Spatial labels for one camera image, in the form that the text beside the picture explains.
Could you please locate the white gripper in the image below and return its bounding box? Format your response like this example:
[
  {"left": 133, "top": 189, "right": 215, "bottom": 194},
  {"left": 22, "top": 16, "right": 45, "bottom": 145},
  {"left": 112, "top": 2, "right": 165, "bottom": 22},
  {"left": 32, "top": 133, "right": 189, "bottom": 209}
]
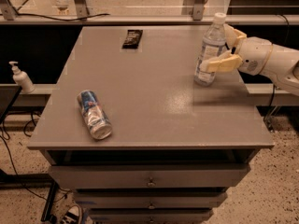
[{"left": 199, "top": 24, "right": 273, "bottom": 76}]

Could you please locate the clear blue-label plastic bottle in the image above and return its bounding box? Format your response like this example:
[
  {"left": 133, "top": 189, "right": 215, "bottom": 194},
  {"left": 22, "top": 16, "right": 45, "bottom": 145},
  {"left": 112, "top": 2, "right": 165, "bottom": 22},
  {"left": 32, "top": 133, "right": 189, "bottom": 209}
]
[{"left": 194, "top": 12, "right": 226, "bottom": 87}]

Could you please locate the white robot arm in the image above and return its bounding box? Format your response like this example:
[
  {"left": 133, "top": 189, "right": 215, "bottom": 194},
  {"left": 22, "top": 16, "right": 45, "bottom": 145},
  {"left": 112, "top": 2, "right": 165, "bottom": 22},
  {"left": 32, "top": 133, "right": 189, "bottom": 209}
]
[{"left": 199, "top": 24, "right": 299, "bottom": 95}]

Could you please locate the white pump dispenser bottle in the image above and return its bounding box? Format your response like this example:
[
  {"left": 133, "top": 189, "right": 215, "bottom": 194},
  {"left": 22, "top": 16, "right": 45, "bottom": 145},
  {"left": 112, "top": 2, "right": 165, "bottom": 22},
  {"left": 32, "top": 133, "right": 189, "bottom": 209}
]
[{"left": 9, "top": 61, "right": 35, "bottom": 93}]

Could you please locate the black snack packet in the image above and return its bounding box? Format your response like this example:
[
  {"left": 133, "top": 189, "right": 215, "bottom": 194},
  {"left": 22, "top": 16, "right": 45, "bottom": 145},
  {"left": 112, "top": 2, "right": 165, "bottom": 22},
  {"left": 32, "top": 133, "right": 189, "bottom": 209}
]
[{"left": 122, "top": 30, "right": 143, "bottom": 49}]

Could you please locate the top grey drawer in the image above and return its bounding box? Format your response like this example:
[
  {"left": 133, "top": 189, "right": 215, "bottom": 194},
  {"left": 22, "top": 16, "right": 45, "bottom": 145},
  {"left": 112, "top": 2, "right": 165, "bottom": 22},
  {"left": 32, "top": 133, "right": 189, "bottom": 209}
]
[{"left": 49, "top": 164, "right": 249, "bottom": 189}]

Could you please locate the grey drawer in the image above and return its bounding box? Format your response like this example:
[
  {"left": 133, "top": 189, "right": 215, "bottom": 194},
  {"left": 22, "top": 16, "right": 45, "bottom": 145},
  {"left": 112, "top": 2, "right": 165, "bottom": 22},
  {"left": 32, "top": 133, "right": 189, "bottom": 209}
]
[
  {"left": 89, "top": 209, "right": 213, "bottom": 224},
  {"left": 75, "top": 191, "right": 227, "bottom": 209},
  {"left": 49, "top": 164, "right": 249, "bottom": 189}
]

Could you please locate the grey drawer cabinet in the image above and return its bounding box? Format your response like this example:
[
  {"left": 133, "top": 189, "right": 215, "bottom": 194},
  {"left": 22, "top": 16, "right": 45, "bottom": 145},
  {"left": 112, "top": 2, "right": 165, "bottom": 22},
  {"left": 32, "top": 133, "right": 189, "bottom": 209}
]
[{"left": 27, "top": 24, "right": 276, "bottom": 224}]

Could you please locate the blue silver drink can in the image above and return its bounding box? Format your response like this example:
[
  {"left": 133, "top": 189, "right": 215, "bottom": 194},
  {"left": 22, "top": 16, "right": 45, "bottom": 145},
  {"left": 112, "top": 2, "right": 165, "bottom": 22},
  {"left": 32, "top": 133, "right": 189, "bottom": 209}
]
[{"left": 78, "top": 90, "right": 112, "bottom": 140}]

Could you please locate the middle grey drawer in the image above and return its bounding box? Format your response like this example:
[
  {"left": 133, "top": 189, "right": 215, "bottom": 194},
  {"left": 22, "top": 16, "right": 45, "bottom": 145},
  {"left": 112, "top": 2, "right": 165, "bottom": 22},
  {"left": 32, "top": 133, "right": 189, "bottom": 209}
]
[{"left": 75, "top": 191, "right": 227, "bottom": 209}]

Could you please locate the bottom grey drawer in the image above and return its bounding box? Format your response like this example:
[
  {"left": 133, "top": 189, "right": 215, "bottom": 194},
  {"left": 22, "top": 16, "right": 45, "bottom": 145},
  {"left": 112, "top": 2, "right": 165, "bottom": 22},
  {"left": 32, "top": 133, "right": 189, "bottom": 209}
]
[{"left": 89, "top": 209, "right": 213, "bottom": 224}]

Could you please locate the black and white sneaker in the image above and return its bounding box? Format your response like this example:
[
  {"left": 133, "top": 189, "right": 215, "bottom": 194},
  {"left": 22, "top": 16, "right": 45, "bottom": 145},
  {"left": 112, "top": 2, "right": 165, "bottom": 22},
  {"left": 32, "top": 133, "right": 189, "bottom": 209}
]
[{"left": 60, "top": 205, "right": 83, "bottom": 224}]

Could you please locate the black hanging cable right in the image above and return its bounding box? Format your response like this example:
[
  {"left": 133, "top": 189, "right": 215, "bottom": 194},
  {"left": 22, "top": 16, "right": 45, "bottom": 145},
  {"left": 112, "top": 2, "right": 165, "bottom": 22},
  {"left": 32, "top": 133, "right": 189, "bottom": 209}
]
[{"left": 264, "top": 14, "right": 292, "bottom": 123}]

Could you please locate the metal rail frame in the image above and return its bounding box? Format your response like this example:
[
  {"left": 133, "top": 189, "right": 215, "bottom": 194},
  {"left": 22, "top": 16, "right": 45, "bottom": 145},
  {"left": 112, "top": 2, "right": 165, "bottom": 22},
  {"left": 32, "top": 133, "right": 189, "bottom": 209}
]
[{"left": 1, "top": 0, "right": 299, "bottom": 24}]

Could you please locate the black cable on rail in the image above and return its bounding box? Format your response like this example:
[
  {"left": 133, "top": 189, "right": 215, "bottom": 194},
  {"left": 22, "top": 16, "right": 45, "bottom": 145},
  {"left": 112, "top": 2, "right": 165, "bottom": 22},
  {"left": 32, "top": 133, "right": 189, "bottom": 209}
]
[{"left": 0, "top": 0, "right": 111, "bottom": 22}]

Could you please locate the black floor cable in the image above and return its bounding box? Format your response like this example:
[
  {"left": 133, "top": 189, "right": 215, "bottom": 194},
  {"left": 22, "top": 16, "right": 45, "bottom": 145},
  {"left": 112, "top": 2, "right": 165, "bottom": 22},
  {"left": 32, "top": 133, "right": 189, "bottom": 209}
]
[{"left": 0, "top": 110, "right": 73, "bottom": 203}]

